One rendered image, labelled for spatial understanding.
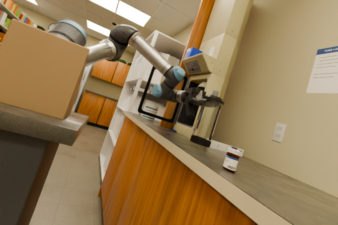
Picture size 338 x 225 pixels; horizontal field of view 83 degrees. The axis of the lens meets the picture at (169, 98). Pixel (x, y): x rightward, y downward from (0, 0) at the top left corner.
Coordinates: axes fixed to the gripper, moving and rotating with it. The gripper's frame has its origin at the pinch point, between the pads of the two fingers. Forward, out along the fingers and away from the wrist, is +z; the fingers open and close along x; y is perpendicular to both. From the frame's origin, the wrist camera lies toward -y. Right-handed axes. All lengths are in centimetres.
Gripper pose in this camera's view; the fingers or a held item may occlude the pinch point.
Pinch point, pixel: (211, 104)
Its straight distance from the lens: 96.5
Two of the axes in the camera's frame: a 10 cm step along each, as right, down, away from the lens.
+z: 5.9, 0.8, -8.0
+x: 7.5, 3.0, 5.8
